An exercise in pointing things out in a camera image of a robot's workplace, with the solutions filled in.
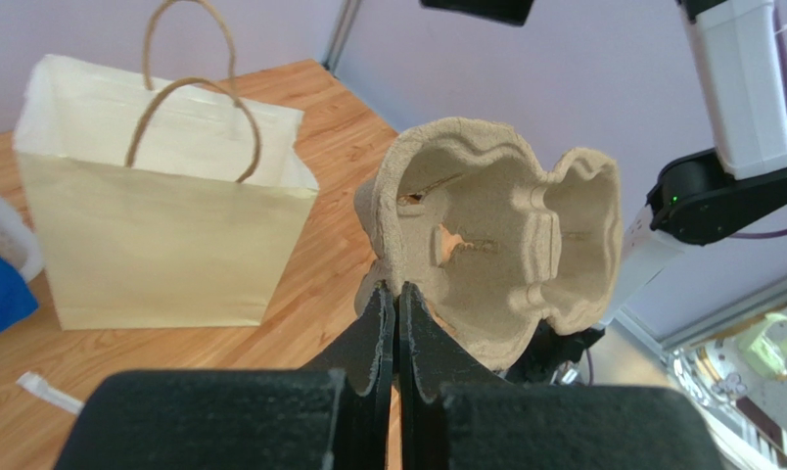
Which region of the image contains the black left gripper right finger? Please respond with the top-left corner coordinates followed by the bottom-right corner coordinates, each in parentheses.
top-left (398, 283), bottom-right (721, 469)

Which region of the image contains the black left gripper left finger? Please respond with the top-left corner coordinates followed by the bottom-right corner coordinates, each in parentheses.
top-left (56, 283), bottom-right (395, 469)

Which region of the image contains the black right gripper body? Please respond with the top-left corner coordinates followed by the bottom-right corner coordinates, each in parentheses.
top-left (504, 320), bottom-right (605, 384)

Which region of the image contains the pulp cardboard cup carrier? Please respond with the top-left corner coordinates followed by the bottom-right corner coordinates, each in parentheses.
top-left (353, 117), bottom-right (624, 371)

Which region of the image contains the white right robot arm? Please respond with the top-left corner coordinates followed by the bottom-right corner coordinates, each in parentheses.
top-left (502, 0), bottom-right (787, 383)

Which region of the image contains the kraft paper takeout bag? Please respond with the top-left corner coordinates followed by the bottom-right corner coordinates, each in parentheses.
top-left (12, 0), bottom-right (320, 332)

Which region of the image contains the white wrapped straw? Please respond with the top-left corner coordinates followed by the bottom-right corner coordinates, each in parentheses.
top-left (16, 371), bottom-right (84, 415)

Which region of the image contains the white plastic basket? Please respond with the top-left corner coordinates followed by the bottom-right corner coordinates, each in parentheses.
top-left (0, 196), bottom-right (44, 283)

